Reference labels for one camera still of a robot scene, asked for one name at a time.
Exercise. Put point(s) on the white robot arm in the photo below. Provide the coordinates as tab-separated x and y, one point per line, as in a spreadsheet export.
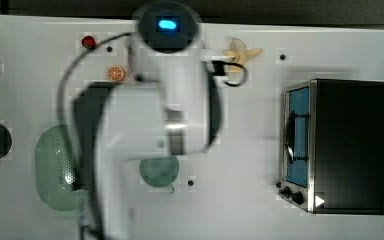
171	108

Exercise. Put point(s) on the green cup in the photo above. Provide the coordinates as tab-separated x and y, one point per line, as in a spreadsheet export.
160	172

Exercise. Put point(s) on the peeled banana toy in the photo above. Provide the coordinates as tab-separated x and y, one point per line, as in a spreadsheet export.
238	52

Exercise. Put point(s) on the orange slice toy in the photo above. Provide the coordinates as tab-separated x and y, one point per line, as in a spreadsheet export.
116	74

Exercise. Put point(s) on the small red strawberry toy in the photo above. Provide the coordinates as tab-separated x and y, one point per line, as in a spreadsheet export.
88	42

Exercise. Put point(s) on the black toaster oven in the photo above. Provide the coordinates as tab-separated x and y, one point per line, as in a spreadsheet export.
332	159

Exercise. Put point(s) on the black camera box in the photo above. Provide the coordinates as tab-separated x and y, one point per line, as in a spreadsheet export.
218	68

